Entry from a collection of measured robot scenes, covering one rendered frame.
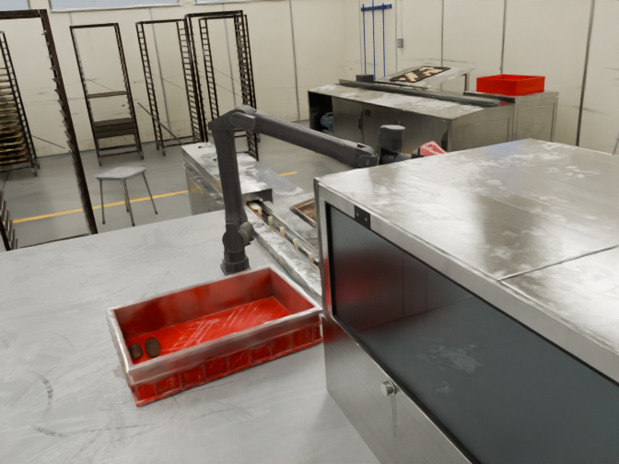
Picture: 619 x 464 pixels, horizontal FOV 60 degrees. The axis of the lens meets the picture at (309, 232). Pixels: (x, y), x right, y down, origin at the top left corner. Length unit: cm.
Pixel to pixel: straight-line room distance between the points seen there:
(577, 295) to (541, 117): 472
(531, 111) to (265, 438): 442
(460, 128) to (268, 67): 520
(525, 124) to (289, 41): 511
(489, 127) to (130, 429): 397
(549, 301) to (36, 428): 106
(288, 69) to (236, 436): 843
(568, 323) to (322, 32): 910
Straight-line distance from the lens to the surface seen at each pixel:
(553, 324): 55
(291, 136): 157
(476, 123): 460
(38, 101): 875
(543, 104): 527
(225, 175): 166
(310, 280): 159
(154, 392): 127
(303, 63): 939
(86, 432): 126
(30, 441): 129
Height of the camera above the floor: 157
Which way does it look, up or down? 21 degrees down
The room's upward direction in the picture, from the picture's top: 4 degrees counter-clockwise
